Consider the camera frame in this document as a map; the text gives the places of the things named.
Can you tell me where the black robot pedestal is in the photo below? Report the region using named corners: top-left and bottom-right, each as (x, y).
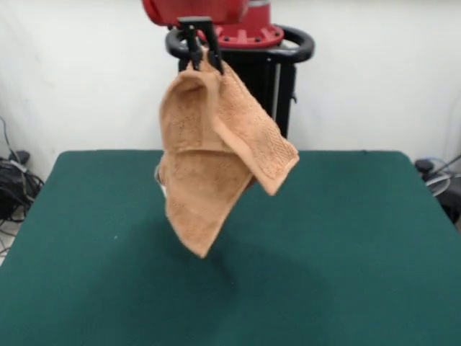
top-left (165, 24), bottom-right (315, 151)

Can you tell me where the black cable bundle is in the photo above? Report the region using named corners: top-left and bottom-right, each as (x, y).
top-left (0, 115), bottom-right (45, 255)

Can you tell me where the black floor object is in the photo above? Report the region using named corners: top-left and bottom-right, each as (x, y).
top-left (437, 187), bottom-right (461, 231)

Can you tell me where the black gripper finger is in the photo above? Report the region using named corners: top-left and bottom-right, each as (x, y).
top-left (201, 24), bottom-right (226, 76)
top-left (181, 25), bottom-right (204, 71)

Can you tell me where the orange terry towel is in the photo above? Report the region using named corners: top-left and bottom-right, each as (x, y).
top-left (153, 46), bottom-right (300, 260)

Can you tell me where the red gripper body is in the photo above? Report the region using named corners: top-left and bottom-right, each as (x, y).
top-left (141, 0), bottom-right (250, 27)

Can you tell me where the dark green tablecloth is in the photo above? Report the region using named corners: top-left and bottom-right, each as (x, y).
top-left (0, 150), bottom-right (461, 346)

